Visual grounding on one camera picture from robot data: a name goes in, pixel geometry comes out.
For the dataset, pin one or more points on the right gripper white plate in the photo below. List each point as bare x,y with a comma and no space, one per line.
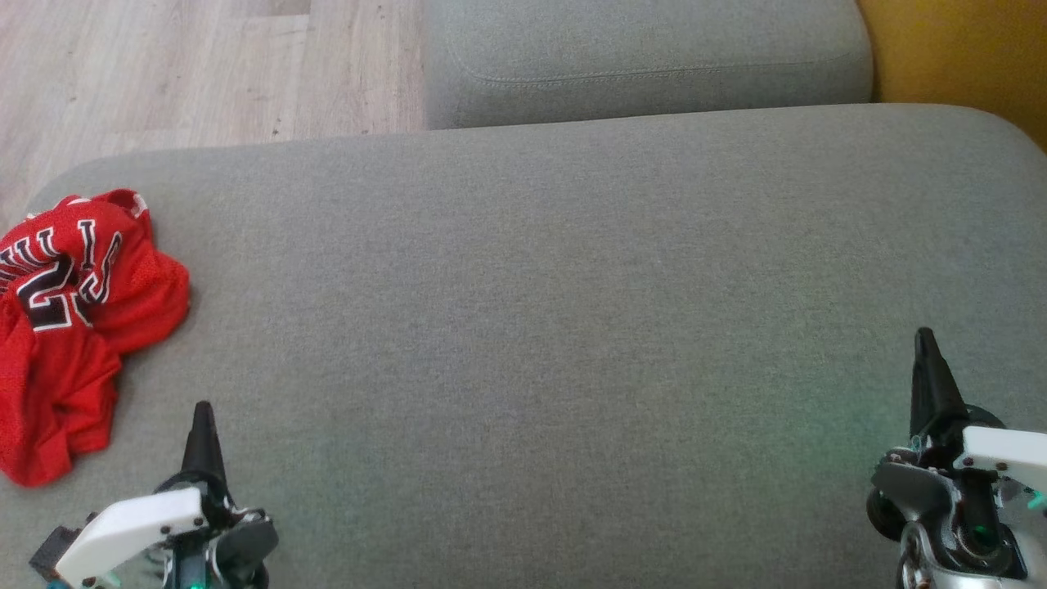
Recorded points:
1006,454

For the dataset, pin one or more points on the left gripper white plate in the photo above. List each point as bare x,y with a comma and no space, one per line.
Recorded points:
131,523

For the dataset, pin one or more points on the red basketball jersey white trim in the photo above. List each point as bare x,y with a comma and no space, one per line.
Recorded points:
74,245

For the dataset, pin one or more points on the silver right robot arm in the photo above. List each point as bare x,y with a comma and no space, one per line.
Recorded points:
920,575

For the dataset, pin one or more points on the yellow sofa back cushion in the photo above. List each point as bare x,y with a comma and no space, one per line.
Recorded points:
957,57

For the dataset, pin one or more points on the large grey sofa seat cushion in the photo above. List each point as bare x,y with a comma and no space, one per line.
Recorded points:
540,327

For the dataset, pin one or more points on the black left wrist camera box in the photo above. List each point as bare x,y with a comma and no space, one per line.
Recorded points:
53,556

